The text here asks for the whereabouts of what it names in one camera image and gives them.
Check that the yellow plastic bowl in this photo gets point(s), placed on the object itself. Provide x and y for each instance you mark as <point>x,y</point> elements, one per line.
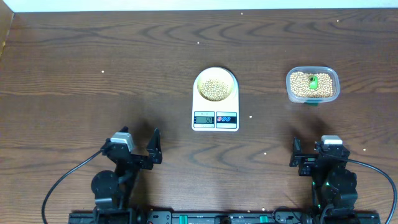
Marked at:
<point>215,83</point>

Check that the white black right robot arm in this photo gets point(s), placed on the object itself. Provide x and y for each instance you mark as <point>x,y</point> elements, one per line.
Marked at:
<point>333,186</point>

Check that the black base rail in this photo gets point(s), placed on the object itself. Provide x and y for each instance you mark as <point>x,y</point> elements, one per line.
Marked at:
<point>164,217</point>

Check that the green plastic scoop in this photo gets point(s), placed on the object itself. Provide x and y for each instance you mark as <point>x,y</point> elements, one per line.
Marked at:
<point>313,82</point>

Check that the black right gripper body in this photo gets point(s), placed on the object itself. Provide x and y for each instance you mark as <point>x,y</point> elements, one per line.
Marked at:
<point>307,167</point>

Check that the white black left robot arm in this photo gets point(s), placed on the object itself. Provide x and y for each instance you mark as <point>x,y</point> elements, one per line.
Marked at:
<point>113,189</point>

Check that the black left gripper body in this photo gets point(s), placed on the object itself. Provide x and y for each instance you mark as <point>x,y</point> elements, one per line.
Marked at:
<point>138,162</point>

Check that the white digital kitchen scale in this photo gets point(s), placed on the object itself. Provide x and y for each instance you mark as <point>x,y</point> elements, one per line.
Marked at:
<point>215,115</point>

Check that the clear plastic soybean container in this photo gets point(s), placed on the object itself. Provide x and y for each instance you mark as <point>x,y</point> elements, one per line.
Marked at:
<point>297,83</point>

